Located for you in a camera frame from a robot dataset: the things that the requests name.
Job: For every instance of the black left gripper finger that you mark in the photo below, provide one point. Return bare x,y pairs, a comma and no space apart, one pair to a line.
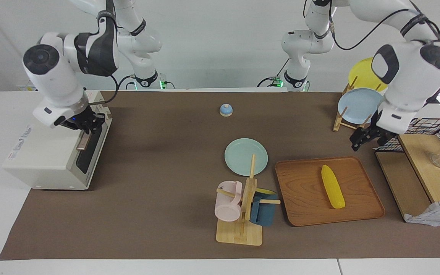
381,142
355,145

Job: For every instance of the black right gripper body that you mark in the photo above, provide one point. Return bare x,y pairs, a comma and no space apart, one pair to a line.
84,119

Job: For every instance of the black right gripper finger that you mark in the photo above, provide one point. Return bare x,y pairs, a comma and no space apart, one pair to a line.
87,130
100,121

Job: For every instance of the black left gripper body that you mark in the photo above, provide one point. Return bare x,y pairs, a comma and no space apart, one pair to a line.
374,133

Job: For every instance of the yellow corn cob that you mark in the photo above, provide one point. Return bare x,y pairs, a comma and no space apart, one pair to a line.
332,187

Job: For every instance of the pale green plate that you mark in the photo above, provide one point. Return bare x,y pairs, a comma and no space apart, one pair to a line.
241,156

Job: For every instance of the white toaster oven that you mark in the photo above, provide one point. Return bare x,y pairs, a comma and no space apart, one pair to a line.
44,152

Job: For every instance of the wooden plate rack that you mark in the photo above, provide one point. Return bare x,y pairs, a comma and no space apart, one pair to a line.
338,122

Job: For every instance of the light blue plate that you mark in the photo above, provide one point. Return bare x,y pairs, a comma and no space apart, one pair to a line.
359,105

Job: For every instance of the clear glass cup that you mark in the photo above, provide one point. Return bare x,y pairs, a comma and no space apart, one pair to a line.
438,161

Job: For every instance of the yellow plate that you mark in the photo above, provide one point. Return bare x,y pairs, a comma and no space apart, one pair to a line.
361,74

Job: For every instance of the brown wooden tray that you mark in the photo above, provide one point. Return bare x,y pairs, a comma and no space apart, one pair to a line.
304,191

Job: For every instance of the brown table mat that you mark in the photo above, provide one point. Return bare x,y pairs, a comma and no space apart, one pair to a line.
166,191

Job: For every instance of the dark blue mug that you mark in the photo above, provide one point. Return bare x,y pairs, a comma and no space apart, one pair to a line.
264,214

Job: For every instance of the blue domed bell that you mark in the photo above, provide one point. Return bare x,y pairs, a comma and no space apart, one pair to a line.
225,110

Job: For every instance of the pink mug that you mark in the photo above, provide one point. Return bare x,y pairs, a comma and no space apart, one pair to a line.
227,206

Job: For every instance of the wooden mug rack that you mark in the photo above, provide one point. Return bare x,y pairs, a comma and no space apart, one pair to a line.
239,233

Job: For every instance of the wooden shelf with black frame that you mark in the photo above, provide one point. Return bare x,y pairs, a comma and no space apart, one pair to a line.
422,168

